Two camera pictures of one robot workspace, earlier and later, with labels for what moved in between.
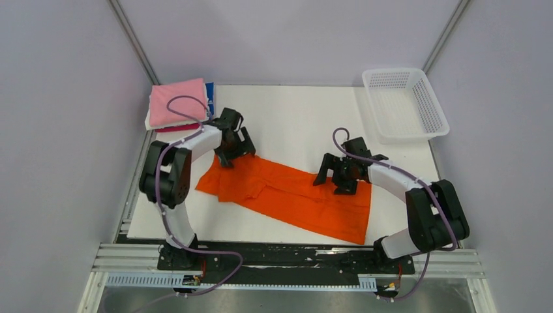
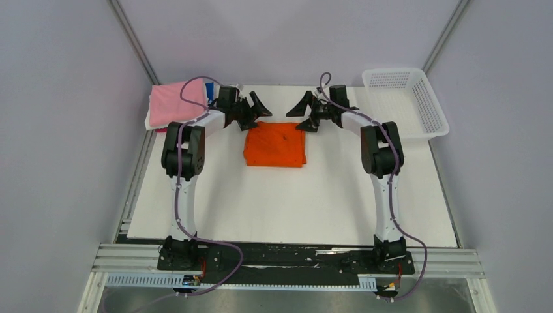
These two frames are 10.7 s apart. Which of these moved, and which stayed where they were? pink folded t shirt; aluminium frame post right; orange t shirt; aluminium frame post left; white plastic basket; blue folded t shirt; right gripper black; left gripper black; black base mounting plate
Moved: right gripper black; orange t shirt; left gripper black
Stayed: pink folded t shirt; aluminium frame post right; white plastic basket; black base mounting plate; aluminium frame post left; blue folded t shirt
